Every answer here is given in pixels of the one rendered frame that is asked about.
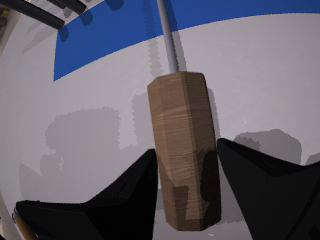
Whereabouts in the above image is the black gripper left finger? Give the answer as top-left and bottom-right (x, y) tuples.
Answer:
(16, 148), (157, 240)

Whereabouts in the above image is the blue taped strip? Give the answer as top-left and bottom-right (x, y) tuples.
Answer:
(53, 0), (320, 81)

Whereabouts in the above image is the black cylinder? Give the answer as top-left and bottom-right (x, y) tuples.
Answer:
(0, 0), (65, 31)
(56, 0), (87, 15)
(48, 0), (65, 9)

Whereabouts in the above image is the wooden-handled metal hook tool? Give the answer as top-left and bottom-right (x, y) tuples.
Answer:
(147, 0), (221, 232)

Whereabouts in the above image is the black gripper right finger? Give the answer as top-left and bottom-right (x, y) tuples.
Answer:
(217, 137), (320, 240)

